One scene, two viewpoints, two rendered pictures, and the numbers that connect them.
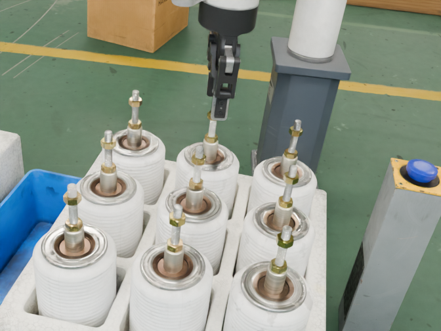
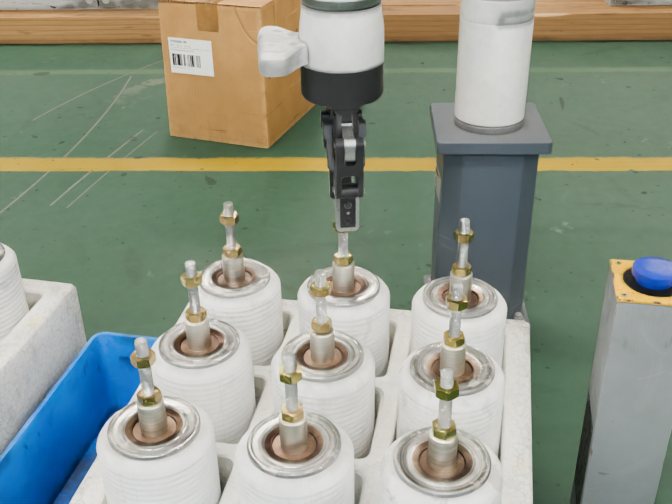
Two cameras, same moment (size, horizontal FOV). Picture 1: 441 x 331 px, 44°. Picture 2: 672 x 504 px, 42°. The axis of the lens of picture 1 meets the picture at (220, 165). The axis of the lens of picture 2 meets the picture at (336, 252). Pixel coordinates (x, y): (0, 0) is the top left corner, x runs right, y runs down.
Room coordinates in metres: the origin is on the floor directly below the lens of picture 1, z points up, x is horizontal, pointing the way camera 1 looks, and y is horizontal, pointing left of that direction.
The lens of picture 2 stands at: (-0.07, -0.05, 0.73)
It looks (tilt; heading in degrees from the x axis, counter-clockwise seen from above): 30 degrees down; 6
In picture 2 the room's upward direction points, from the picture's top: 1 degrees counter-clockwise
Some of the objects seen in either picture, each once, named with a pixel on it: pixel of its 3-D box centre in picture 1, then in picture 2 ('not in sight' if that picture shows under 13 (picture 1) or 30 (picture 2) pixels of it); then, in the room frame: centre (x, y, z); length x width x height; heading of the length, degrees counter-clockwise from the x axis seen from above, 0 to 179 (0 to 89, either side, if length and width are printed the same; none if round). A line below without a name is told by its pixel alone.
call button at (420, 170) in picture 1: (420, 172); (654, 275); (0.62, -0.27, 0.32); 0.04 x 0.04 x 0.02
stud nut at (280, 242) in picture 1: (285, 240); (446, 389); (0.44, -0.08, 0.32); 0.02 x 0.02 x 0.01; 67
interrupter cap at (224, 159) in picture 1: (209, 156); (343, 286); (0.69, 0.02, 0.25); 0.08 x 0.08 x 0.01
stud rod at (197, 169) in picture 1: (197, 172); (321, 307); (0.57, 0.03, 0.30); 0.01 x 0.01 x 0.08
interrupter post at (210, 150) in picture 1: (209, 149); (343, 275); (0.69, 0.02, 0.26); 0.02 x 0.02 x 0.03
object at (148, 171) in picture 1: (132, 190); (240, 348); (0.70, 0.14, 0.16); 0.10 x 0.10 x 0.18
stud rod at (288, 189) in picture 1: (287, 190); (455, 321); (0.56, -0.09, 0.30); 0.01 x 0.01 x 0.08
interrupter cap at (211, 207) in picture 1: (193, 204); (322, 356); (0.57, 0.03, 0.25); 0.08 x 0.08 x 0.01
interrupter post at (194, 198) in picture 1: (194, 196); (322, 344); (0.57, 0.03, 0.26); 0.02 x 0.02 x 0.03
